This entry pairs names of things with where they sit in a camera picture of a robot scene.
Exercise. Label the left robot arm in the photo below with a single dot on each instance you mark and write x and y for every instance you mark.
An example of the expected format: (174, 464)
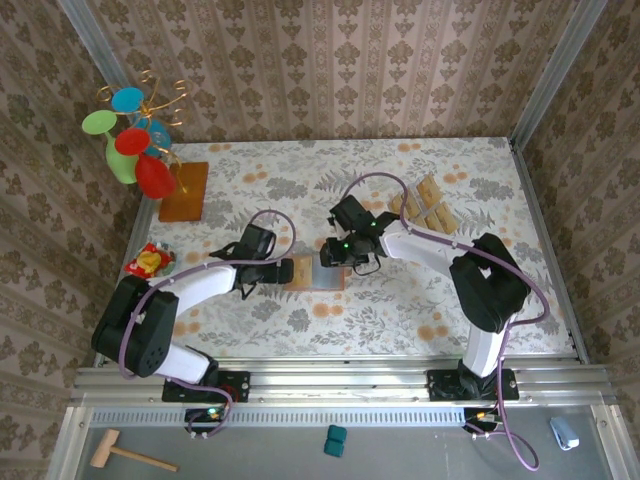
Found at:
(132, 330)

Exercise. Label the red plastic wine glass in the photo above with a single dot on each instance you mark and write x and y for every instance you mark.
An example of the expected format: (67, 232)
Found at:
(155, 175)

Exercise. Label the grey metal shelf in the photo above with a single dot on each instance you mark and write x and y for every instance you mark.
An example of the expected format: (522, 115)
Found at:
(400, 455)

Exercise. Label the blue plastic wine glass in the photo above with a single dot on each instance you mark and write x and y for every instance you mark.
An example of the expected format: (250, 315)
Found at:
(126, 100)

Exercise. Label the black controller board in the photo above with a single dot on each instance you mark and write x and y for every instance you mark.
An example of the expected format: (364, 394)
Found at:
(480, 417)
(205, 415)

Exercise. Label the gold credit card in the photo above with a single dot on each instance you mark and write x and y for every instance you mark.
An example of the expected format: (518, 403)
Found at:
(431, 222)
(412, 202)
(447, 220)
(302, 272)
(430, 192)
(396, 207)

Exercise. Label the aluminium corner post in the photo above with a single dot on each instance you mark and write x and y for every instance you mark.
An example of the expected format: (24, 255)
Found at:
(555, 70)
(93, 40)

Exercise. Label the clear plastic card rack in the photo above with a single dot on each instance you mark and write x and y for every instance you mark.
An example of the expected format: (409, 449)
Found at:
(424, 206)

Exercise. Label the aluminium table side rail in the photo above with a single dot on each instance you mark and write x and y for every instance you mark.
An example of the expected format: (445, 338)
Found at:
(541, 225)

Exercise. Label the floral print tablecloth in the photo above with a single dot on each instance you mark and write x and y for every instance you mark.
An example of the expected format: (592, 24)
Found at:
(300, 165)

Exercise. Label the teal rubber block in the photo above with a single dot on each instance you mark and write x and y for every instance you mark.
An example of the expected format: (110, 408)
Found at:
(333, 448)
(337, 433)

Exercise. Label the white blue stapler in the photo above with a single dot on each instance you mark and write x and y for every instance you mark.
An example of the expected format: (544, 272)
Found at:
(564, 434)

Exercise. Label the aluminium front rail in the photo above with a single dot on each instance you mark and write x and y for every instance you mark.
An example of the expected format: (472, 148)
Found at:
(340, 385)

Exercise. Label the wooden mallet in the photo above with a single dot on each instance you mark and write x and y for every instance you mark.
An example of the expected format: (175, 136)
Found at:
(105, 446)

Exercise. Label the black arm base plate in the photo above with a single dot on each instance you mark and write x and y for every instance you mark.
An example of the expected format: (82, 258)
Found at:
(237, 387)
(437, 390)

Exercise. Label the green plastic wine glass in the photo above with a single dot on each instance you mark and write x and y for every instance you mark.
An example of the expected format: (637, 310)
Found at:
(99, 122)

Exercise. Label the red yellow snack packet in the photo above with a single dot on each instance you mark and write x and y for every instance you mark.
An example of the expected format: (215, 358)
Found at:
(150, 260)

